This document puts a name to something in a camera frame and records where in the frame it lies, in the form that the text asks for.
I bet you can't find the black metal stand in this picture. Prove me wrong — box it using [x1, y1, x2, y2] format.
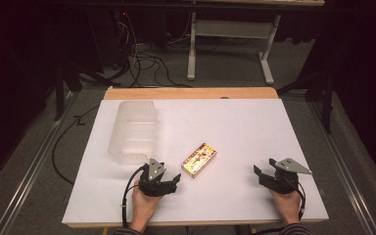
[52, 58, 122, 122]
[276, 70, 336, 135]

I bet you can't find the black floor cable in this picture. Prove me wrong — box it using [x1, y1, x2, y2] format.
[51, 103, 102, 186]

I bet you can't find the person's left hand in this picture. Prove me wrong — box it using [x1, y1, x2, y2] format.
[130, 179, 165, 229]

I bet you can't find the white table cover sheet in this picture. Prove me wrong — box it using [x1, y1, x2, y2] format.
[61, 99, 330, 227]

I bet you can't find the white metal desk frame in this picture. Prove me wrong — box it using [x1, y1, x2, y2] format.
[186, 12, 282, 86]

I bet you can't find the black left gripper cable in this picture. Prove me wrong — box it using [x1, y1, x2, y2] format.
[120, 164, 150, 228]

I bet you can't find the translucent plastic container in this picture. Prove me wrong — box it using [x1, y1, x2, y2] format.
[107, 100, 160, 166]

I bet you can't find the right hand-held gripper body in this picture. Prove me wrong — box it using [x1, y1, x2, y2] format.
[258, 158, 313, 196]

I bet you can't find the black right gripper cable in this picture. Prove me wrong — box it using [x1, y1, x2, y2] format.
[286, 177, 307, 221]

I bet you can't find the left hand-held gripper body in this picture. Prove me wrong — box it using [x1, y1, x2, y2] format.
[138, 158, 174, 198]

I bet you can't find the metal floor rail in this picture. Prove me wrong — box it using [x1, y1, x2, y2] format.
[307, 100, 375, 235]
[0, 90, 78, 235]

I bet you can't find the person's right hand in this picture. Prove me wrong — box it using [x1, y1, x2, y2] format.
[269, 187, 304, 225]

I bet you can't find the yellow red printed box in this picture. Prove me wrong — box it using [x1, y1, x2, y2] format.
[180, 142, 217, 179]

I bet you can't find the tangle of black floor cables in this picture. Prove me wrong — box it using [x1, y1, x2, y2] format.
[112, 11, 192, 89]

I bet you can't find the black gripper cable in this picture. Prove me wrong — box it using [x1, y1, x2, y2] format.
[286, 177, 307, 221]
[120, 164, 150, 228]

